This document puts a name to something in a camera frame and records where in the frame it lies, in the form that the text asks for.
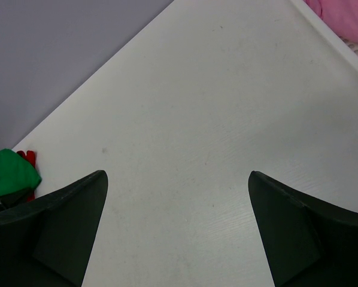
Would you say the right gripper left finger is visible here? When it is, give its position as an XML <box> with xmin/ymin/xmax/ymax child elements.
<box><xmin>0</xmin><ymin>170</ymin><xmax>108</xmax><ymax>286</ymax></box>

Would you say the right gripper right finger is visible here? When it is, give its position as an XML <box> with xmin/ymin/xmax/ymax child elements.
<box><xmin>248</xmin><ymin>171</ymin><xmax>358</xmax><ymax>286</ymax></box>

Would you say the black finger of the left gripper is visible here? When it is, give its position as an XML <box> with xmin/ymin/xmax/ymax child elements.
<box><xmin>0</xmin><ymin>188</ymin><xmax>31</xmax><ymax>212</ymax></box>

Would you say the green t-shirt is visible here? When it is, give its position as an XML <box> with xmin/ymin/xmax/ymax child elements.
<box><xmin>0</xmin><ymin>149</ymin><xmax>42</xmax><ymax>196</ymax></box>

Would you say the folded red t-shirt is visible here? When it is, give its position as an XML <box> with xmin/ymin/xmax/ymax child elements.
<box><xmin>16</xmin><ymin>150</ymin><xmax>37</xmax><ymax>202</ymax></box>

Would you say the white plastic laundry basket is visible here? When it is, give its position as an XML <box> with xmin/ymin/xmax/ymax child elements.
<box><xmin>290</xmin><ymin>1</ymin><xmax>358</xmax><ymax>73</ymax></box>

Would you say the pink t-shirt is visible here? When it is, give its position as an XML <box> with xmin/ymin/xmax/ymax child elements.
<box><xmin>305</xmin><ymin>0</ymin><xmax>358</xmax><ymax>43</ymax></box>

